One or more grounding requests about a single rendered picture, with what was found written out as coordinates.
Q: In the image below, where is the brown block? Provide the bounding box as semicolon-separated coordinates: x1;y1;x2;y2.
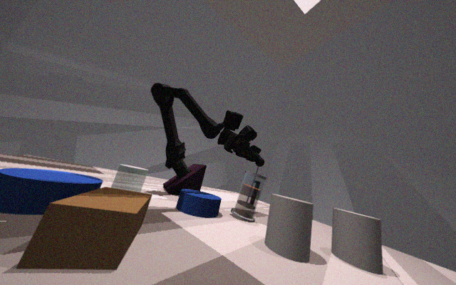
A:
17;187;152;270

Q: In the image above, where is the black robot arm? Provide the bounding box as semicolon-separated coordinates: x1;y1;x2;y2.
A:
151;83;257;179

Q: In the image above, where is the glass coffee press with plunger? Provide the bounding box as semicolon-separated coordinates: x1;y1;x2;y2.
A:
231;158;266;222

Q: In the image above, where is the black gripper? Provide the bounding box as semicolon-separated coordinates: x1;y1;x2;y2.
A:
224;133;262;162

